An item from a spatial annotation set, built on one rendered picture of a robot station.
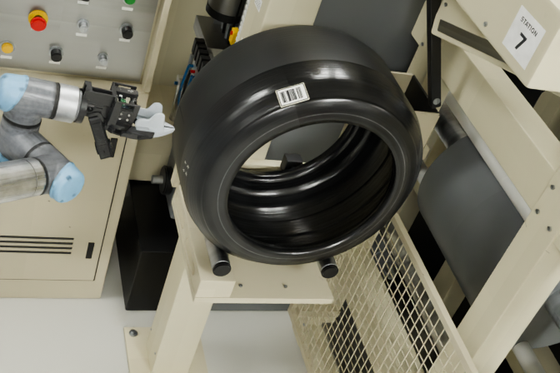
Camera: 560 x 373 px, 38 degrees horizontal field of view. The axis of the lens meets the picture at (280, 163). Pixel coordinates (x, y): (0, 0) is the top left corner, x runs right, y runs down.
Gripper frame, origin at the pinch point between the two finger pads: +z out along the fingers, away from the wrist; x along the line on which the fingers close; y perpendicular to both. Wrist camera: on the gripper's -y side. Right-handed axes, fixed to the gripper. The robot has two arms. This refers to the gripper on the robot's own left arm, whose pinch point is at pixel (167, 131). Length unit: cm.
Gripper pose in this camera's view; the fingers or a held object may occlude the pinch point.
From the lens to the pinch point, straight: 178.2
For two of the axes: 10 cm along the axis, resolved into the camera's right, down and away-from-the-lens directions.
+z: 8.8, 1.6, 4.4
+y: 4.0, -7.5, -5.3
